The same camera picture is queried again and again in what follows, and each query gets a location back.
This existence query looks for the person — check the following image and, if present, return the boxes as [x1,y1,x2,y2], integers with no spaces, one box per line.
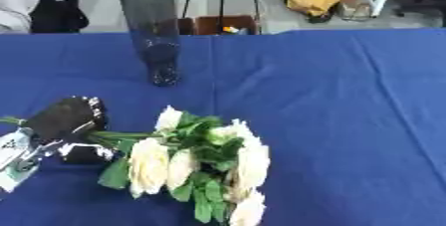
[0,0,91,35]

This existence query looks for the clear plastic container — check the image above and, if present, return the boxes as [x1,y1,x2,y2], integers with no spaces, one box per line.
[334,0,380,22]

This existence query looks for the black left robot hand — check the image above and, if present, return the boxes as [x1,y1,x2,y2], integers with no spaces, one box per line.
[22,96,117,165]

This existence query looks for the brown cardboard box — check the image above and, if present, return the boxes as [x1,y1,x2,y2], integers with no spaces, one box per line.
[174,14,260,36]

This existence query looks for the white rose bouquet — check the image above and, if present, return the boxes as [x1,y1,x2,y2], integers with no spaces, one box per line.
[0,105,272,226]

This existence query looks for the tall clear glass vase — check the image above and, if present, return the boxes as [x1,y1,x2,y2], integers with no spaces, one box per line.
[111,0,183,88]

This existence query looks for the yellow bag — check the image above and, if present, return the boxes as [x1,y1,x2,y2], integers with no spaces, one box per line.
[284,0,350,18]

